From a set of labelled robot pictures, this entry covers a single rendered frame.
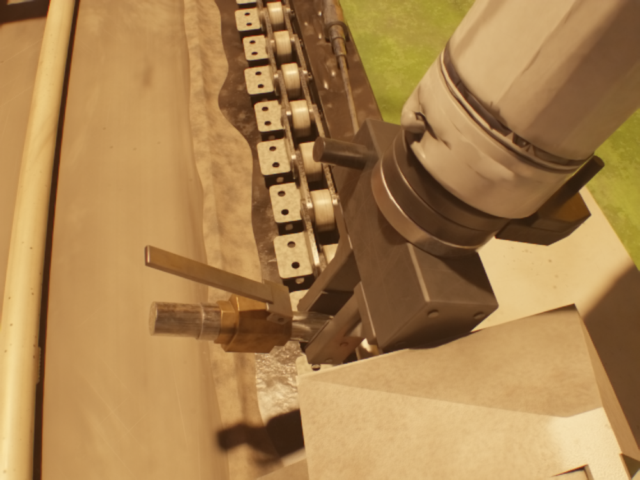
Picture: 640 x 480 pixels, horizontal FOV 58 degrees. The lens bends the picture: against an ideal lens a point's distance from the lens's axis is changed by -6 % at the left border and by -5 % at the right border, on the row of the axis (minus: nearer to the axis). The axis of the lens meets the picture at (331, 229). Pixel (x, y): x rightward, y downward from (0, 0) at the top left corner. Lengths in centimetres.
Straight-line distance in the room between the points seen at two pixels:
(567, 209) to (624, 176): 148
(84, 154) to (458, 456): 55
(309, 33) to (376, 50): 125
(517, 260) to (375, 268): 23
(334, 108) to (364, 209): 34
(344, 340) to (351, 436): 13
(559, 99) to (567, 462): 14
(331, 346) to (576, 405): 19
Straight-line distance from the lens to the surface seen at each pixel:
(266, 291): 39
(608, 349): 54
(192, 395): 53
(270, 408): 54
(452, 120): 27
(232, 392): 53
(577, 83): 26
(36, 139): 71
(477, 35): 27
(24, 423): 54
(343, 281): 42
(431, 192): 30
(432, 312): 31
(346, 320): 39
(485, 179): 28
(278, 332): 41
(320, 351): 42
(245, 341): 41
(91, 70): 83
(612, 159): 188
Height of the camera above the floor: 124
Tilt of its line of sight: 54 degrees down
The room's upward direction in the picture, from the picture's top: 1 degrees clockwise
